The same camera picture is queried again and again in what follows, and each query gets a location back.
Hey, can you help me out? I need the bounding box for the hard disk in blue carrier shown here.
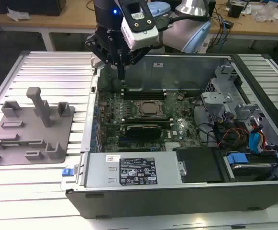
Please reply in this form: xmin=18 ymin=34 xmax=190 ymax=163
xmin=222 ymin=152 xmax=278 ymax=183

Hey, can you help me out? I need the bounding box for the wooden desk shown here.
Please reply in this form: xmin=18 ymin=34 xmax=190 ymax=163
xmin=0 ymin=0 xmax=278 ymax=52

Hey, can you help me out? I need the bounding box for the CPU in socket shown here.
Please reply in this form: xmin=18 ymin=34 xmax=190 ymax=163
xmin=138 ymin=101 xmax=165 ymax=116

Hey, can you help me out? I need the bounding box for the silver chipset heatsink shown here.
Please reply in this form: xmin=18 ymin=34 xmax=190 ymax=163
xmin=164 ymin=141 xmax=180 ymax=152

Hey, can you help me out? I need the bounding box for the large black box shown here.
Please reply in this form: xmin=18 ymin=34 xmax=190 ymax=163
xmin=0 ymin=0 xmax=67 ymax=17

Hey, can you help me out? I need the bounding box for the black open PC case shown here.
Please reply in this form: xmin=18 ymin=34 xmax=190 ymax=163
xmin=61 ymin=53 xmax=278 ymax=220

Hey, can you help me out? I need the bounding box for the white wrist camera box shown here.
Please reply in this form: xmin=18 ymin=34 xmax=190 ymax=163
xmin=120 ymin=18 xmax=159 ymax=51

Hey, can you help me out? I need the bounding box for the black RAM slot bank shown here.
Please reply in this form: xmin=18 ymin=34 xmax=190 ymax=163
xmin=122 ymin=114 xmax=173 ymax=125
xmin=122 ymin=88 xmax=168 ymax=101

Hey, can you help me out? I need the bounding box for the small black device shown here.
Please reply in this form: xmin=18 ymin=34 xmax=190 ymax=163
xmin=227 ymin=3 xmax=246 ymax=19

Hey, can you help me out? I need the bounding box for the blue flat wire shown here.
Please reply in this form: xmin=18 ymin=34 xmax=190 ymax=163
xmin=248 ymin=121 xmax=266 ymax=152

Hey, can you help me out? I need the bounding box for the grey metal drive cage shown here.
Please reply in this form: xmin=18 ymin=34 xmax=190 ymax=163
xmin=200 ymin=64 xmax=266 ymax=125

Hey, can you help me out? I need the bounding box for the black plastic shroud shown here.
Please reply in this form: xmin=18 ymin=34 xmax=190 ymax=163
xmin=173 ymin=147 xmax=225 ymax=184

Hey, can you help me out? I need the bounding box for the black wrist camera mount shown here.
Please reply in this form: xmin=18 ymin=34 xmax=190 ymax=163
xmin=118 ymin=0 xmax=154 ymax=33

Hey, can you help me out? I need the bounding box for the red orange wire bundle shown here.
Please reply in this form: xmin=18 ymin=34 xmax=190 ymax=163
xmin=216 ymin=126 xmax=251 ymax=147

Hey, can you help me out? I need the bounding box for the green motherboard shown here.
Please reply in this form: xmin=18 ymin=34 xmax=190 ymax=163
xmin=97 ymin=90 xmax=204 ymax=153

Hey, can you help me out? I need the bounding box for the clear plastic bag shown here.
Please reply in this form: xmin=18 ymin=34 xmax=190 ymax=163
xmin=252 ymin=4 xmax=278 ymax=23

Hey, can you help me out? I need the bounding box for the grey parts rack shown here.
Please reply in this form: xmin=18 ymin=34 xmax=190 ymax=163
xmin=0 ymin=86 xmax=76 ymax=166

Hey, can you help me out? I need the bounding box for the grey power supply with label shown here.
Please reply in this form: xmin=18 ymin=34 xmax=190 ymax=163
xmin=85 ymin=152 xmax=185 ymax=189

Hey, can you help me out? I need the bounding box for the black camera cable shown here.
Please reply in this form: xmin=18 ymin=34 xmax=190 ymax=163
xmin=156 ymin=13 xmax=211 ymax=32

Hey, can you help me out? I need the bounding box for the crumpled white paper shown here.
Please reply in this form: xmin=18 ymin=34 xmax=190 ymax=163
xmin=6 ymin=6 xmax=31 ymax=23

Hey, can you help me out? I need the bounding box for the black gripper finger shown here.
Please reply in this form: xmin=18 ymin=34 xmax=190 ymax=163
xmin=121 ymin=46 xmax=152 ymax=81
xmin=84 ymin=34 xmax=122 ymax=80

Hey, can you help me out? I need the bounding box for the black graphics card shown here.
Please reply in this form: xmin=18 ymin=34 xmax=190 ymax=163
xmin=126 ymin=124 xmax=163 ymax=140

